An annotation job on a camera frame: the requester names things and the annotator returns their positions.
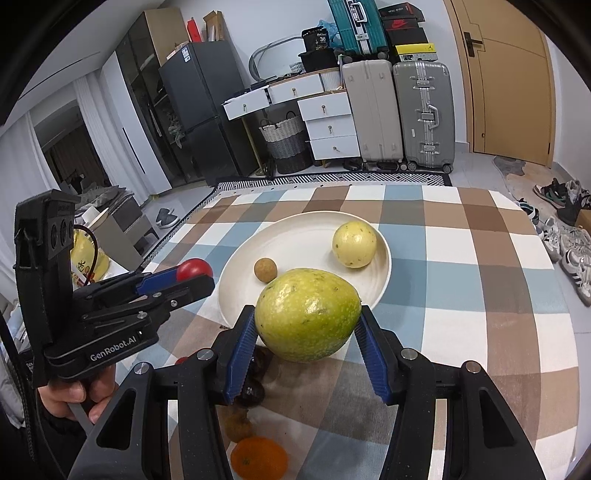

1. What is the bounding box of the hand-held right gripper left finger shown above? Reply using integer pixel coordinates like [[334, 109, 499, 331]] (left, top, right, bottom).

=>
[[67, 305, 266, 480]]

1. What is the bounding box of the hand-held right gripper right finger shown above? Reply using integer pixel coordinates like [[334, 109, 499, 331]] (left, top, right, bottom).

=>
[[353, 305, 548, 480]]

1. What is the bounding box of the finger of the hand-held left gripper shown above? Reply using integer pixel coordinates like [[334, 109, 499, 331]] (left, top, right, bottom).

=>
[[81, 275, 216, 334], [74, 267, 185, 302]]

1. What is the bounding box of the dark red cherry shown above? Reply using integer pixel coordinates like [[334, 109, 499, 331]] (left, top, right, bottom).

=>
[[235, 378, 267, 408]]

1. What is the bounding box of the brown longan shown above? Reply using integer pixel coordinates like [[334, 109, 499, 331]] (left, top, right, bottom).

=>
[[254, 258, 278, 282], [224, 408, 254, 443]]

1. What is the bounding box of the green passion fruit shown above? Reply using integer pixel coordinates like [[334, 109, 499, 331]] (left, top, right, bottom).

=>
[[255, 268, 362, 363]]

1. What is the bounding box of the orange tangerine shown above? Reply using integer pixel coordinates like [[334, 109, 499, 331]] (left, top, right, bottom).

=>
[[231, 438, 288, 480]]

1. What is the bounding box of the yellow passion fruit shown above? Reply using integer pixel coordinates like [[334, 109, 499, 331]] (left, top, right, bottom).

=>
[[332, 222, 378, 269]]

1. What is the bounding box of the white round plate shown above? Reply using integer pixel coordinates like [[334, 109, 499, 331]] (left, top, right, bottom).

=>
[[217, 211, 393, 330]]

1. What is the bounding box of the person's left hand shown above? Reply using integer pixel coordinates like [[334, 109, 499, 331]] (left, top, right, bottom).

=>
[[37, 364, 117, 424]]

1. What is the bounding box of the yellow plastic bag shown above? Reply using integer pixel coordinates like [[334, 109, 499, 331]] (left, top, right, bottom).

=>
[[69, 228, 112, 282]]

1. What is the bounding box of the brown cardboard box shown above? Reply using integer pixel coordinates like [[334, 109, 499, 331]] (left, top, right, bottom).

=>
[[85, 208, 154, 273]]

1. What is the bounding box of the checked tablecloth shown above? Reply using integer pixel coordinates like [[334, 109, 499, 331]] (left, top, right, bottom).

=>
[[99, 182, 583, 480]]

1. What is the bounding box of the black white striped rug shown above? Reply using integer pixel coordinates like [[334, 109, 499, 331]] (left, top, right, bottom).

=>
[[217, 172, 452, 191]]

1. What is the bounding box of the woven laundry basket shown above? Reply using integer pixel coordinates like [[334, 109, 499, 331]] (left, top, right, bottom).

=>
[[257, 111, 314, 175]]

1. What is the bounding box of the dark glass cabinet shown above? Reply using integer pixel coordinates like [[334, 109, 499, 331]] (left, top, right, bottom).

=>
[[100, 8, 188, 195]]

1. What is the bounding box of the black refrigerator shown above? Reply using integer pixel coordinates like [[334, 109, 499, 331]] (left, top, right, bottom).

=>
[[158, 41, 259, 185]]

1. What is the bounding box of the white drawer chest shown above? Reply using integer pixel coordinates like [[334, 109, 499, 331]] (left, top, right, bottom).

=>
[[222, 69, 362, 162]]

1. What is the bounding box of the pile of worn sneakers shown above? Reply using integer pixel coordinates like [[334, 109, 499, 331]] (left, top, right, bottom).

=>
[[515, 178, 591, 306]]

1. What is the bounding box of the irregular grey door mat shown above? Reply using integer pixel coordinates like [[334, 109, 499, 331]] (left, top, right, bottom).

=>
[[492, 154, 529, 200]]

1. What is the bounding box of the grey hoop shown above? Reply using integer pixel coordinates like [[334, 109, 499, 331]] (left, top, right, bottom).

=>
[[249, 39, 305, 84]]

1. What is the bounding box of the beige suitcase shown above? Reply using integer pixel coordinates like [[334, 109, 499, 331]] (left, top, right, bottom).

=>
[[341, 59, 404, 171]]

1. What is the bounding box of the silver suitcase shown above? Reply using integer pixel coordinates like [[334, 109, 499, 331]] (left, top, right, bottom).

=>
[[392, 61, 457, 174]]

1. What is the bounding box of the white ribbed bin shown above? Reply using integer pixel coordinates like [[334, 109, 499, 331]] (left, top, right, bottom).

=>
[[318, 67, 345, 90]]

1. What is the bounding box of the black storage box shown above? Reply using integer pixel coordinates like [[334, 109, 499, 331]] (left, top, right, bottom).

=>
[[298, 48, 340, 72]]

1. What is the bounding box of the tall cardboard box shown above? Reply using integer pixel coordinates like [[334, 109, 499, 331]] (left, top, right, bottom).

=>
[[203, 10, 232, 42]]

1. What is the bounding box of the black printed bag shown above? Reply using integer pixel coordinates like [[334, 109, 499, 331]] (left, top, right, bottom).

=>
[[302, 28, 342, 51]]

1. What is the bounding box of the blue plastic bag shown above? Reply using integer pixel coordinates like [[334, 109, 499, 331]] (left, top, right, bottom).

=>
[[318, 18, 342, 47]]

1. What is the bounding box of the wooden door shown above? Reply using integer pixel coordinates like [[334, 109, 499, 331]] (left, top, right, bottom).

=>
[[450, 0, 555, 164]]

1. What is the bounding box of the teal suitcase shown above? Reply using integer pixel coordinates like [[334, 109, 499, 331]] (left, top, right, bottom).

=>
[[328, 0, 389, 58]]

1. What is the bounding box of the yellow black shoe box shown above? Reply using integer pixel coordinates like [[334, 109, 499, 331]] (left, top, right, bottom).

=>
[[394, 42, 438, 63]]

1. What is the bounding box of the black red shoe box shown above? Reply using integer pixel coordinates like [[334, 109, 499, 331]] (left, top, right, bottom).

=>
[[378, 2, 426, 21]]

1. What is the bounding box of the red black cable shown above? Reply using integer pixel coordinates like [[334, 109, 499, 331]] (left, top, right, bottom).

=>
[[74, 224, 100, 284]]

